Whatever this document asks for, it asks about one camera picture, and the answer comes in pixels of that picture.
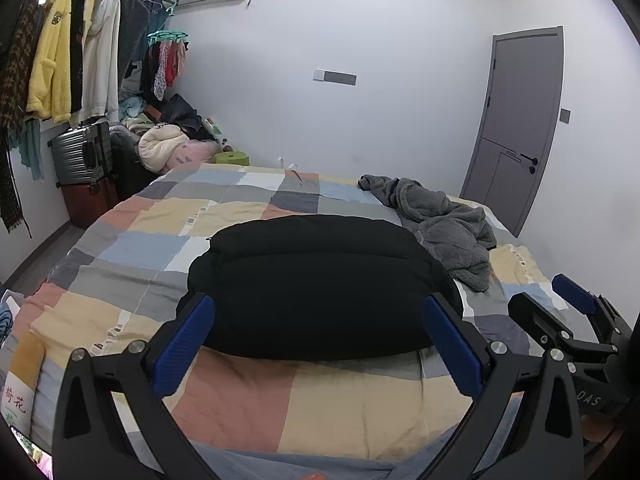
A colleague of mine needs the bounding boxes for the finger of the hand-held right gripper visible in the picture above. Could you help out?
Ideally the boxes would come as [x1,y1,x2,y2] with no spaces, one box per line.
[507,292,613,361]
[552,274,633,336]

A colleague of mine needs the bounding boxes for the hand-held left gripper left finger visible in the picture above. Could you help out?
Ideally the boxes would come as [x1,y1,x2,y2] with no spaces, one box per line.
[52,292,236,480]

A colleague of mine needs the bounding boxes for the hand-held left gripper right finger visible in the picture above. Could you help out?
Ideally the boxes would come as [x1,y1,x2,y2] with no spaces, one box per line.
[421,291,586,480]

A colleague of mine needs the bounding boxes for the black puffer jacket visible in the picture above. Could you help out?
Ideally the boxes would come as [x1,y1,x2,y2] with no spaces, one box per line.
[177,214,463,362]

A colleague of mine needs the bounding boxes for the pile of mixed clothes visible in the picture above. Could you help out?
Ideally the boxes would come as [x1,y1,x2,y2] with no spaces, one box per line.
[117,95,166,134]

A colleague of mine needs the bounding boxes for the grey fleece robe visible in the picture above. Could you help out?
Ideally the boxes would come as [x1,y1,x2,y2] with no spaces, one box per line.
[358,174,498,294]

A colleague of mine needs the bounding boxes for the bed with patchwork cover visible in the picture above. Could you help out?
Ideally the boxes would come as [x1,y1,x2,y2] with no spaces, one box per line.
[10,162,576,461]

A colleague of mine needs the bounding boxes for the tan and white printed bag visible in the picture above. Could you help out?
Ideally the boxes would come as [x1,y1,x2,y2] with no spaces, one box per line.
[2,332,48,441]

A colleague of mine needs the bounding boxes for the red-brown suitcase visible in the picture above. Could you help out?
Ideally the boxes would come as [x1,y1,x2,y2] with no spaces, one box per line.
[62,177,122,231]

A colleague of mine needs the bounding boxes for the dark backpack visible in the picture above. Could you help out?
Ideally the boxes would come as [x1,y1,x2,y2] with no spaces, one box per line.
[110,127,156,197]

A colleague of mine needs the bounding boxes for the pink pillow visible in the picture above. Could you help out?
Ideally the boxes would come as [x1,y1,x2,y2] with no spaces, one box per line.
[167,140,224,166]

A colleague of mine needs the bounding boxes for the grey door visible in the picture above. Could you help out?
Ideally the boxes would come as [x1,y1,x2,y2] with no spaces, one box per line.
[460,26,565,239]

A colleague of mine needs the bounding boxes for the cream fluffy garment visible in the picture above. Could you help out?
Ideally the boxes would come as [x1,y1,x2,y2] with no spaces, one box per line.
[137,124,191,174]

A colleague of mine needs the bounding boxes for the silver suitcase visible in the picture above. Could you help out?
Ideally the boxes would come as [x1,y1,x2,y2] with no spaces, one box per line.
[48,122,119,190]

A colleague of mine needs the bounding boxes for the teal hanging garment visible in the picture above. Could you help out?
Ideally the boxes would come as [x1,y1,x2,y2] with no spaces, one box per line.
[20,117,46,182]

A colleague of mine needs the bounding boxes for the hanging small garments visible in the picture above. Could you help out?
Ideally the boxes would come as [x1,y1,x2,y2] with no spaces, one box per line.
[147,40,189,102]

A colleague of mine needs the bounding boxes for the white hoodie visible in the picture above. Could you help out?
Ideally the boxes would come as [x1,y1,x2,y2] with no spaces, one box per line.
[80,0,122,124]

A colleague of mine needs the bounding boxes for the teal round clip hanger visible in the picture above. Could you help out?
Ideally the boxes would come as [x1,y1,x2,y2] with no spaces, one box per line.
[147,2,191,46]

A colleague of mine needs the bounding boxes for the black hanging garment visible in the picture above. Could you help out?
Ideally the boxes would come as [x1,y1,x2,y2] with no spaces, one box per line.
[69,0,87,114]

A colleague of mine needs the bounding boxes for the yellow fleece jacket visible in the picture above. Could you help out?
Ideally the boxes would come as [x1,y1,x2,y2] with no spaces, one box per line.
[26,0,74,126]

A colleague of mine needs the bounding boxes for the dark grey hanging garment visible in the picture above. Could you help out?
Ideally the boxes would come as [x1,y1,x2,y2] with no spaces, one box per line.
[102,0,151,92]

